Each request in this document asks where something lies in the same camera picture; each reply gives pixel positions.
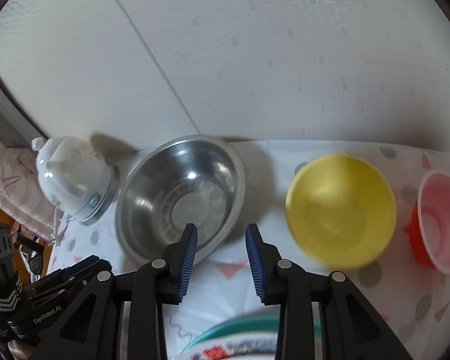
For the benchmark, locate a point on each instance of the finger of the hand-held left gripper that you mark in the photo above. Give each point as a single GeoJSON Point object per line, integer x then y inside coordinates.
{"type": "Point", "coordinates": [80, 264]}
{"type": "Point", "coordinates": [69, 285]}

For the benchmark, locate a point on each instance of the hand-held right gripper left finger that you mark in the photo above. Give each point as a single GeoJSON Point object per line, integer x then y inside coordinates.
{"type": "Point", "coordinates": [185, 262]}

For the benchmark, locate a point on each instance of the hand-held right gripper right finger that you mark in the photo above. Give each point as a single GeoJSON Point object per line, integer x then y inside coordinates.
{"type": "Point", "coordinates": [255, 262]}

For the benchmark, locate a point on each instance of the stainless steel bowl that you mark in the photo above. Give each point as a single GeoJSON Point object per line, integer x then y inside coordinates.
{"type": "Point", "coordinates": [187, 195]}

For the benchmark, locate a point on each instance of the teal plastic plate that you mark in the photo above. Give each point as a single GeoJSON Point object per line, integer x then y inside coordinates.
{"type": "Point", "coordinates": [228, 328]}

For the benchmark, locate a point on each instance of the white plate patterned rim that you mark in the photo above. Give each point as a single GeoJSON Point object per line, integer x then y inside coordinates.
{"type": "Point", "coordinates": [217, 352]}

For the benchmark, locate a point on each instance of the yellow plastic bowl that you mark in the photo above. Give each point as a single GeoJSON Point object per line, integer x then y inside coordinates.
{"type": "Point", "coordinates": [341, 210]}

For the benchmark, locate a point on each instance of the red plastic bowl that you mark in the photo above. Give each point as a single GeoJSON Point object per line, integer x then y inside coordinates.
{"type": "Point", "coordinates": [442, 221]}

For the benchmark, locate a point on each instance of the pink patterned curtain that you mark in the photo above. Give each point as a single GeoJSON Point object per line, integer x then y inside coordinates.
{"type": "Point", "coordinates": [11, 180]}

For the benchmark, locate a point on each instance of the white ceramic electric kettle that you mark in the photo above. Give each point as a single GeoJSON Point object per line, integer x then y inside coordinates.
{"type": "Point", "coordinates": [67, 172]}

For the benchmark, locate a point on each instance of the white patterned tablecloth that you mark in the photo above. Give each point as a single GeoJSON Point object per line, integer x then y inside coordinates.
{"type": "Point", "coordinates": [397, 300]}

